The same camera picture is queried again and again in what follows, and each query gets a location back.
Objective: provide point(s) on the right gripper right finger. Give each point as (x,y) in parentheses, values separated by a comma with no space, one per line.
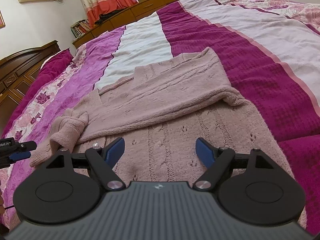
(218,164)

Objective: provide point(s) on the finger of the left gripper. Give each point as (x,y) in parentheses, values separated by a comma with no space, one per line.
(19,156)
(25,146)

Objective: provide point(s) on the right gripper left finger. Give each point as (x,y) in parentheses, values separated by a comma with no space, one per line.
(101,164)

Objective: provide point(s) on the pink knit cardigan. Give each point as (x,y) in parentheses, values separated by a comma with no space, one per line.
(160,112)

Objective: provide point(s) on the dark wooden headboard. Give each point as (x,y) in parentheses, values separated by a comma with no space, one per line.
(18,71)

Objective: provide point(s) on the magenta velvet pillow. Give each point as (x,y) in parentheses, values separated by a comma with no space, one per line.
(50,70)

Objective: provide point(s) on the striped pink magenta bedspread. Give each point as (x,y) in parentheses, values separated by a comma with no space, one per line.
(268,48)

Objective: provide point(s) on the framed wedding photo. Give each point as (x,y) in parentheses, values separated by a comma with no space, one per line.
(2,23)

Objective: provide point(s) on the stack of books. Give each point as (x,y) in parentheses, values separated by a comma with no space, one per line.
(80,28)

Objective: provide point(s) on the black item on cabinet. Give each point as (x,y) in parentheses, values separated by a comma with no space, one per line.
(104,17)

